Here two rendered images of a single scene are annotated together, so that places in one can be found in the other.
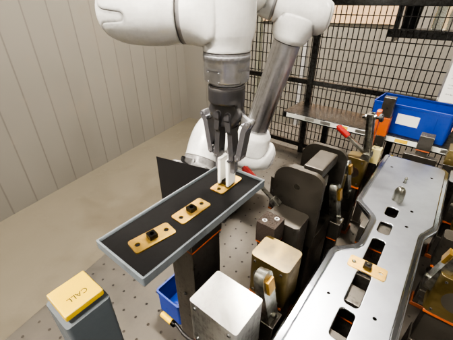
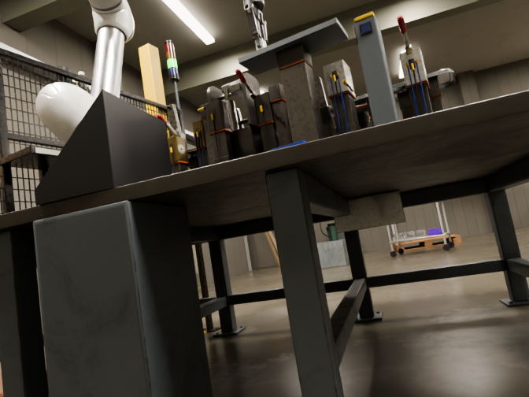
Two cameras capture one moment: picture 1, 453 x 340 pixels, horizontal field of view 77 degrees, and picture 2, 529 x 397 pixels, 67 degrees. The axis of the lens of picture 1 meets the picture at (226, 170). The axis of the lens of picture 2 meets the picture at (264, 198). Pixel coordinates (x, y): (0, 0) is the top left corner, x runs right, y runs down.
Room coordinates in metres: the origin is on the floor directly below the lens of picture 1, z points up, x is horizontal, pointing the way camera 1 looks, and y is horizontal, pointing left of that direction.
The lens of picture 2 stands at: (0.92, 1.34, 0.50)
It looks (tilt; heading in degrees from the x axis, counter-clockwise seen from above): 7 degrees up; 259
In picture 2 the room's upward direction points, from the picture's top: 9 degrees counter-clockwise
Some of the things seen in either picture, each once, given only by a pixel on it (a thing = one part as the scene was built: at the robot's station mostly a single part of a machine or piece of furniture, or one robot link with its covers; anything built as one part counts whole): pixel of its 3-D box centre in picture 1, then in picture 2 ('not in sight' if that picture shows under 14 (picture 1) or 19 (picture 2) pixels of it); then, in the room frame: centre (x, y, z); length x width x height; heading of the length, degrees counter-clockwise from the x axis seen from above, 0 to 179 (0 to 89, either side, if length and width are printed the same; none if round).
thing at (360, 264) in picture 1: (367, 266); not in sight; (0.46, -0.33, 1.01); 0.08 x 0.04 x 0.01; 52
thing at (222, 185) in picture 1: (226, 181); not in sight; (0.57, 0.00, 1.17); 0.08 x 0.04 x 0.01; 144
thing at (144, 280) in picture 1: (192, 208); (292, 49); (0.48, 0.07, 1.16); 0.37 x 0.14 x 0.02; 142
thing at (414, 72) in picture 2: not in sight; (421, 104); (0.10, 0.17, 0.88); 0.12 x 0.07 x 0.36; 52
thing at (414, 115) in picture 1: (412, 117); not in sight; (1.21, -0.83, 1.09); 0.30 x 0.17 x 0.13; 47
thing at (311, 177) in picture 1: (301, 226); (241, 138); (0.66, -0.23, 0.94); 0.18 x 0.13 x 0.49; 142
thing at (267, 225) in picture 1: (265, 275); (284, 135); (0.51, -0.10, 0.90); 0.05 x 0.05 x 0.40; 52
